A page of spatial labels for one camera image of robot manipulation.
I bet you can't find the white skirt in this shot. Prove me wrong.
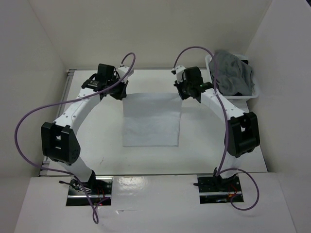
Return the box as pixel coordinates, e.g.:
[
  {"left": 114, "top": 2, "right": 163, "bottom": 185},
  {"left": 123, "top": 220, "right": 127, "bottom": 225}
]
[{"left": 122, "top": 93, "right": 182, "bottom": 147}]

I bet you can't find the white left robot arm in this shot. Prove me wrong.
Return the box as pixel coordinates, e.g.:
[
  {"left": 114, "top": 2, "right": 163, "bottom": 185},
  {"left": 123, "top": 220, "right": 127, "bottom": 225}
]
[{"left": 41, "top": 64, "right": 134, "bottom": 194}]

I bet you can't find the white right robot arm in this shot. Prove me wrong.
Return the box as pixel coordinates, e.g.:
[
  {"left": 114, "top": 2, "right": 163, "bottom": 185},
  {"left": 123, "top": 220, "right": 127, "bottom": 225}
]
[{"left": 172, "top": 66, "right": 260, "bottom": 191}]

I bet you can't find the grey skirt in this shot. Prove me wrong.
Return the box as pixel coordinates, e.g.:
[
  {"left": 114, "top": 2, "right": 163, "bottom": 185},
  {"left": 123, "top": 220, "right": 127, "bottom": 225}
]
[{"left": 209, "top": 49, "right": 256, "bottom": 97}]

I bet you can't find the white plastic laundry basket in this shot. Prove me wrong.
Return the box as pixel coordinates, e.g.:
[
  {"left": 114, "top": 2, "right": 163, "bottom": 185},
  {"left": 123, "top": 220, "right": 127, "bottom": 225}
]
[{"left": 205, "top": 53, "right": 261, "bottom": 102}]

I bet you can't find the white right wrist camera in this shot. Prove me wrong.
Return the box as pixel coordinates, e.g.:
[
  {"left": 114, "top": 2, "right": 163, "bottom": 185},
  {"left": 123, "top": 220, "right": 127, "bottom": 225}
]
[{"left": 171, "top": 65, "right": 186, "bottom": 83}]

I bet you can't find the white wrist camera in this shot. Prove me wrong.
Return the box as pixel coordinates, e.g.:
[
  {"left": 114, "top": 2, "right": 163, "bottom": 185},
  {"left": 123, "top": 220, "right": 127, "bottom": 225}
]
[
  {"left": 171, "top": 65, "right": 186, "bottom": 83},
  {"left": 117, "top": 66, "right": 134, "bottom": 83}
]

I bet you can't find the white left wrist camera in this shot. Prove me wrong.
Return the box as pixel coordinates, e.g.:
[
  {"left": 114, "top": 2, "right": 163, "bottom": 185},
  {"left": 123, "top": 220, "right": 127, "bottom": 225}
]
[{"left": 117, "top": 66, "right": 134, "bottom": 83}]

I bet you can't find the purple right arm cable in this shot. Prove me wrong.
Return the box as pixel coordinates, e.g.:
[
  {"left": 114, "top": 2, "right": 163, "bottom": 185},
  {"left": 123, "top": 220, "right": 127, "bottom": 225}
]
[{"left": 173, "top": 46, "right": 259, "bottom": 211}]

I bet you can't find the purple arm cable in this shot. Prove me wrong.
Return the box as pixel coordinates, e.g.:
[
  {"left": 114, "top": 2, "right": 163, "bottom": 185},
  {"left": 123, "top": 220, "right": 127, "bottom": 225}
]
[
  {"left": 14, "top": 52, "right": 136, "bottom": 224},
  {"left": 173, "top": 46, "right": 259, "bottom": 211}
]

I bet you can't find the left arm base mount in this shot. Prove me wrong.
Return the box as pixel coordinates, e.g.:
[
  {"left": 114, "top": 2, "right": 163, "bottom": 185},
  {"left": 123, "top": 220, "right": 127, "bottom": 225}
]
[{"left": 59, "top": 176, "right": 113, "bottom": 206}]

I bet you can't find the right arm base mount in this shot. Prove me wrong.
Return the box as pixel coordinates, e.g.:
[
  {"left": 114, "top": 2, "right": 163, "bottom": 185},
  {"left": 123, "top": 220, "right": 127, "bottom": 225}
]
[{"left": 193, "top": 175, "right": 244, "bottom": 204}]

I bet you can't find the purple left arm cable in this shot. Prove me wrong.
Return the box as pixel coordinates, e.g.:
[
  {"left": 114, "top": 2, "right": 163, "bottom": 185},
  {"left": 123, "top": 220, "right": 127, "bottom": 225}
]
[{"left": 14, "top": 52, "right": 136, "bottom": 224}]

